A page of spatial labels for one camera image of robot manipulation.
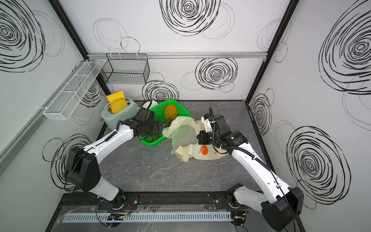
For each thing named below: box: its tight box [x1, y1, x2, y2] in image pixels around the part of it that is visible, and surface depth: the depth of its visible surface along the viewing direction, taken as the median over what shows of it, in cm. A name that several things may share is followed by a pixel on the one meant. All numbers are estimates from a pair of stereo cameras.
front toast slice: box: [110, 100, 129, 115], surface depth 93 cm
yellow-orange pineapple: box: [164, 104, 178, 121], surface depth 104 cm
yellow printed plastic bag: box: [162, 116, 230, 162], surface depth 80 cm
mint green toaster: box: [100, 98, 139, 131], surface depth 94 cm
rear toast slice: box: [105, 89, 129, 106], surface depth 96 cm
